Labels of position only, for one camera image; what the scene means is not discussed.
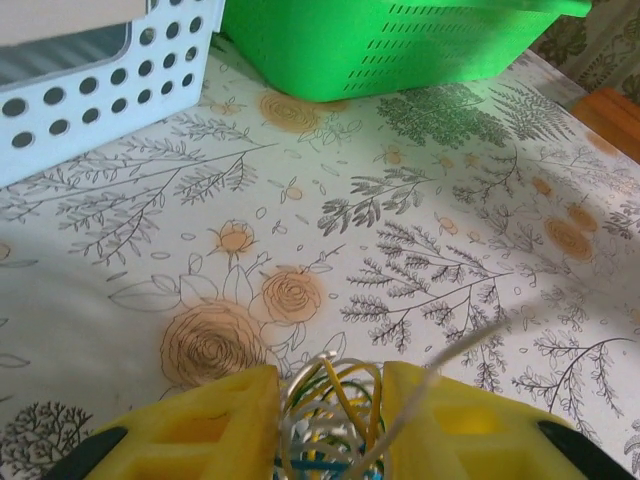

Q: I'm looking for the light blue plastic basket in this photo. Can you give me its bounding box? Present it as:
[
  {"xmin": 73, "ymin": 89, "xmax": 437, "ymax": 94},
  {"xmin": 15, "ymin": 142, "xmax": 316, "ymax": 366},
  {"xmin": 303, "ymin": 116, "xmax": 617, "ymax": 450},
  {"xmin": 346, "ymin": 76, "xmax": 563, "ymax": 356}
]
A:
[{"xmin": 0, "ymin": 0, "xmax": 226, "ymax": 189}]

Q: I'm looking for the blue cable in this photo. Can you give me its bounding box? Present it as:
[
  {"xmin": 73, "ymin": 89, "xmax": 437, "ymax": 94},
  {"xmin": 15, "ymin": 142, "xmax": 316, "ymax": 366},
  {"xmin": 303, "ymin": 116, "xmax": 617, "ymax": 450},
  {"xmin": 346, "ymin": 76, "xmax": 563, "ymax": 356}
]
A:
[{"xmin": 279, "ymin": 434, "xmax": 386, "ymax": 480}]

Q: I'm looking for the yellow cable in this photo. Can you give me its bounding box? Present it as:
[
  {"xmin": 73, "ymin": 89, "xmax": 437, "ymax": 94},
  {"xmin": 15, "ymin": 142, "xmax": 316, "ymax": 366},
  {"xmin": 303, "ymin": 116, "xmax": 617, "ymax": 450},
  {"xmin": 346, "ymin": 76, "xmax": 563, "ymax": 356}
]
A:
[{"xmin": 279, "ymin": 357, "xmax": 386, "ymax": 480}]

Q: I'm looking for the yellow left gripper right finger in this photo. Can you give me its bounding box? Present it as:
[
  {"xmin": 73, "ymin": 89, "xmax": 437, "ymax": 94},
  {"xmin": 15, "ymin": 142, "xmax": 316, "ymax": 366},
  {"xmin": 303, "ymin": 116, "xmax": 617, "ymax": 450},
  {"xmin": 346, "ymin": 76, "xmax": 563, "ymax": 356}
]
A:
[{"xmin": 382, "ymin": 362, "xmax": 634, "ymax": 480}]

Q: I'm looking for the green plastic basket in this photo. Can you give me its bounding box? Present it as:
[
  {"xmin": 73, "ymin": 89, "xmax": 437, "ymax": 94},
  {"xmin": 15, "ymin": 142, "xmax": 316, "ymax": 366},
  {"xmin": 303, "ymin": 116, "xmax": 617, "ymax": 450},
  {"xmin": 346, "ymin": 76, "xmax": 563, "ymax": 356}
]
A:
[{"xmin": 217, "ymin": 0, "xmax": 594, "ymax": 104}]

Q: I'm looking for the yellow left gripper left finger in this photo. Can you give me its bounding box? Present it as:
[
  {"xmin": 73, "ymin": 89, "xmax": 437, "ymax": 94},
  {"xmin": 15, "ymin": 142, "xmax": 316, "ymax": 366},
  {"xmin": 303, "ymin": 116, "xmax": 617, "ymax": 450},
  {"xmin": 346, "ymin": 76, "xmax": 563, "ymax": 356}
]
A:
[{"xmin": 47, "ymin": 363, "xmax": 281, "ymax": 480}]

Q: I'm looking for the orange wooden block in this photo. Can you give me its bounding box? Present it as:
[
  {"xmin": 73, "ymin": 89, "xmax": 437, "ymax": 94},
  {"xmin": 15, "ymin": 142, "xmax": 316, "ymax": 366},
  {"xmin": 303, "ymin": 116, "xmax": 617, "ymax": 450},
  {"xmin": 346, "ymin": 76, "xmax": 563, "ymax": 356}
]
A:
[{"xmin": 569, "ymin": 87, "xmax": 640, "ymax": 164}]

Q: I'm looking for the green cable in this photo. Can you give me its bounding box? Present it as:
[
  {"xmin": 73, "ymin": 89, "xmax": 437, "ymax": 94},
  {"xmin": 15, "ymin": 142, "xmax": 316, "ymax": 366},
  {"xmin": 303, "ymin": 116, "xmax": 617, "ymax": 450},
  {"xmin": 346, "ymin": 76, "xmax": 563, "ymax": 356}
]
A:
[{"xmin": 294, "ymin": 379, "xmax": 386, "ymax": 451}]

